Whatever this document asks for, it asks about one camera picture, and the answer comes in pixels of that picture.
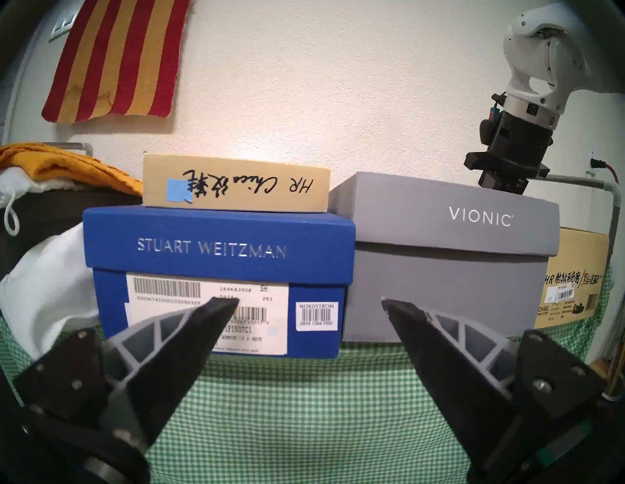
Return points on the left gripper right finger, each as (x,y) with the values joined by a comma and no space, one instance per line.
(454,375)

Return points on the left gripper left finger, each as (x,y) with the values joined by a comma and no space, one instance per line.
(161,371)

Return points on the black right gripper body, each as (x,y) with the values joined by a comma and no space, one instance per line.
(517,146)

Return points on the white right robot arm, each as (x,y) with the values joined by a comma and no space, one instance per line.
(537,49)

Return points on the grey Vionic shoe box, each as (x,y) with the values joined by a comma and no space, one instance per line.
(439,292)

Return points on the tan open shoe box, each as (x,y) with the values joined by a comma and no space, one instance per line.
(581,253)

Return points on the blue Stuart Weitzman shoe box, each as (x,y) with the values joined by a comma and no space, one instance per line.
(219,229)

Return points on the small open cardboard box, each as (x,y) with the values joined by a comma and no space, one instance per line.
(244,202)

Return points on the white crumpled cloth bag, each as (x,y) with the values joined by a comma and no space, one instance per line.
(44,292)

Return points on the green checked table cloth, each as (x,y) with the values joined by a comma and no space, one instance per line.
(302,414)

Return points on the black folded cloth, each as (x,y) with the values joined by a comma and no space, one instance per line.
(49,214)

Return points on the orange folded cloth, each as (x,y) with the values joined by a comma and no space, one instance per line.
(63,168)

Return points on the red yellow striped flag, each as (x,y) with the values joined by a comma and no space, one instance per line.
(117,58)

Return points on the grey metal rack rail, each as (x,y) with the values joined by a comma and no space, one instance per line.
(83,145)
(576,179)

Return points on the white light switch plate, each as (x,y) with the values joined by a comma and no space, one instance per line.
(61,31)

